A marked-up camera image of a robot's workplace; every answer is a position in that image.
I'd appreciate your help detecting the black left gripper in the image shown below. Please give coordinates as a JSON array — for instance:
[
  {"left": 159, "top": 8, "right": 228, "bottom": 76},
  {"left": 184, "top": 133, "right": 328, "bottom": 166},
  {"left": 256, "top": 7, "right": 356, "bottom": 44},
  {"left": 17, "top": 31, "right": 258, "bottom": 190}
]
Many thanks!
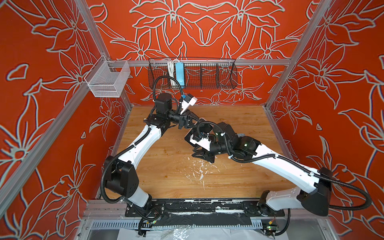
[{"left": 165, "top": 111, "right": 204, "bottom": 132}]

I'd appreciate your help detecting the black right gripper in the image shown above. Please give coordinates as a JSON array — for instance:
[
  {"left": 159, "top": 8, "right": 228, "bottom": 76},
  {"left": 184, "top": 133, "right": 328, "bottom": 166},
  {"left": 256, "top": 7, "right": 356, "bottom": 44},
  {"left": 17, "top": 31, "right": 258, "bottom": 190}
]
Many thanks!
[{"left": 189, "top": 140, "right": 234, "bottom": 163}]

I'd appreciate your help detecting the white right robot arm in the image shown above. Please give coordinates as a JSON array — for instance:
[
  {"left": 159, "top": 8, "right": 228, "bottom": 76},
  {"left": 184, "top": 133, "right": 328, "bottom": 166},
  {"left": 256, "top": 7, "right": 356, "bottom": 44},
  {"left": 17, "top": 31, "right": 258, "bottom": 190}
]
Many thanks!
[{"left": 185, "top": 121, "right": 372, "bottom": 217}]

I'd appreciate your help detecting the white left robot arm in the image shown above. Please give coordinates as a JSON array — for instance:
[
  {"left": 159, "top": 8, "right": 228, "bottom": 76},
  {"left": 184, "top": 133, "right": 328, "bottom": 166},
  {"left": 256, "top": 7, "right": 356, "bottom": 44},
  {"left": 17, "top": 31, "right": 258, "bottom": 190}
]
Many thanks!
[{"left": 100, "top": 76, "right": 199, "bottom": 208}]

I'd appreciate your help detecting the light blue box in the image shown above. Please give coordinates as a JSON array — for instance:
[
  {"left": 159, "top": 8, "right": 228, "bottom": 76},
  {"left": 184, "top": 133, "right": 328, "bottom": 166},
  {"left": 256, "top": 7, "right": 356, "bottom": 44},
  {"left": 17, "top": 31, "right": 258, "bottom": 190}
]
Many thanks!
[{"left": 175, "top": 62, "right": 185, "bottom": 88}]

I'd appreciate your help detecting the clear acrylic bin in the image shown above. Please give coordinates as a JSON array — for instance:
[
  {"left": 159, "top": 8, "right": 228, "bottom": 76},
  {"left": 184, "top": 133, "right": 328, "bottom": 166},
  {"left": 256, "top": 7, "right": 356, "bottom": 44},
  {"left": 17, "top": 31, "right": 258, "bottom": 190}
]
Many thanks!
[{"left": 85, "top": 56, "right": 131, "bottom": 98}]

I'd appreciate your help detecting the aluminium back crossbar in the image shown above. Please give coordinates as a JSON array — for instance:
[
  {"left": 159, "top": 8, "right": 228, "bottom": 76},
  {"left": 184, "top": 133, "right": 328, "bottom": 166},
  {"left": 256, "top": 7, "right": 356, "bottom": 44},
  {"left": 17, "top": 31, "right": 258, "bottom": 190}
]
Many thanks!
[{"left": 107, "top": 59, "right": 291, "bottom": 68}]

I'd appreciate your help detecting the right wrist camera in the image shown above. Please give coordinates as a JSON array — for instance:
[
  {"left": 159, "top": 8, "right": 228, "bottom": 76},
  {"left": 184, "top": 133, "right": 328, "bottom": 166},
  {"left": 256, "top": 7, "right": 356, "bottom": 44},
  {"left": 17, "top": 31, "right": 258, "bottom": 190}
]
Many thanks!
[{"left": 185, "top": 129, "right": 211, "bottom": 151}]

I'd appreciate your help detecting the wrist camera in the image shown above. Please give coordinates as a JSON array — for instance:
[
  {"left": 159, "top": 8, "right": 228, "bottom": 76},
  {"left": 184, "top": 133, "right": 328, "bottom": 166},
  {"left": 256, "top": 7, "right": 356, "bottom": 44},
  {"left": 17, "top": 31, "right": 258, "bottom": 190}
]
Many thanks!
[
  {"left": 180, "top": 94, "right": 198, "bottom": 114},
  {"left": 185, "top": 129, "right": 211, "bottom": 151}
]

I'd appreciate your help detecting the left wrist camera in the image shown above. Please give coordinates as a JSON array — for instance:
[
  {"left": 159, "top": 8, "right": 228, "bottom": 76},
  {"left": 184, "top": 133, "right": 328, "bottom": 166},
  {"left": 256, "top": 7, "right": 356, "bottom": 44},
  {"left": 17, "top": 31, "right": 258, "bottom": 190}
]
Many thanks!
[{"left": 180, "top": 94, "right": 198, "bottom": 114}]

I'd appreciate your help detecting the black wire basket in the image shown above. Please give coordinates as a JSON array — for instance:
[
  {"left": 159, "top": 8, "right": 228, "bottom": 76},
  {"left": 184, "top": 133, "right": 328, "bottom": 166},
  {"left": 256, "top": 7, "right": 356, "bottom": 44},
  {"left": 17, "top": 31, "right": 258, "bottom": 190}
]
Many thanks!
[{"left": 148, "top": 57, "right": 239, "bottom": 90}]

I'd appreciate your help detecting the white coiled cable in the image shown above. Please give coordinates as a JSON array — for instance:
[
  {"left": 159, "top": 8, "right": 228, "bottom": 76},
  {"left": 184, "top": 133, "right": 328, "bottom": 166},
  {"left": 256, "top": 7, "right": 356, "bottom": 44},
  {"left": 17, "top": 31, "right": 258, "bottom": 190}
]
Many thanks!
[{"left": 167, "top": 59, "right": 177, "bottom": 88}]

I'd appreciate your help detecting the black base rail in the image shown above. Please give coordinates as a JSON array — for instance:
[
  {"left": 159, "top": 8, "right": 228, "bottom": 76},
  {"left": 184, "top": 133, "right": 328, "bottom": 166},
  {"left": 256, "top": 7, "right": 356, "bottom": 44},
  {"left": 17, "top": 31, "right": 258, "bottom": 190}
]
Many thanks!
[{"left": 143, "top": 199, "right": 286, "bottom": 231}]

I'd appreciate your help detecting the aluminium frame post left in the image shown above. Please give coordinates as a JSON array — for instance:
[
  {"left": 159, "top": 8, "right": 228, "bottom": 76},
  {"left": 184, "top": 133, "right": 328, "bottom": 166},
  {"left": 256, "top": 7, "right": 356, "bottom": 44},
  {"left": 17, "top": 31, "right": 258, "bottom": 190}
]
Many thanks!
[{"left": 75, "top": 1, "right": 132, "bottom": 111}]

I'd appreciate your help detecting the aluminium frame post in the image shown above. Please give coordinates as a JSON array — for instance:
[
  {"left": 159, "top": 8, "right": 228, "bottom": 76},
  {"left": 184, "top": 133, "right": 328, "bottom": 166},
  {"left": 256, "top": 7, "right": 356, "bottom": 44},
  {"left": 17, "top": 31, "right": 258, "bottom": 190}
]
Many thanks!
[
  {"left": 264, "top": 0, "right": 332, "bottom": 110},
  {"left": 75, "top": 1, "right": 132, "bottom": 111}
]

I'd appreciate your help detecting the aluminium frame post right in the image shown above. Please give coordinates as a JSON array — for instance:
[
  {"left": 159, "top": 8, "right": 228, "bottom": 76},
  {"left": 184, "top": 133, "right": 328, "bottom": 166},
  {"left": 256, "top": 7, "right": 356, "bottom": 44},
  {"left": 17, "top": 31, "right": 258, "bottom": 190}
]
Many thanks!
[{"left": 264, "top": 0, "right": 332, "bottom": 110}]

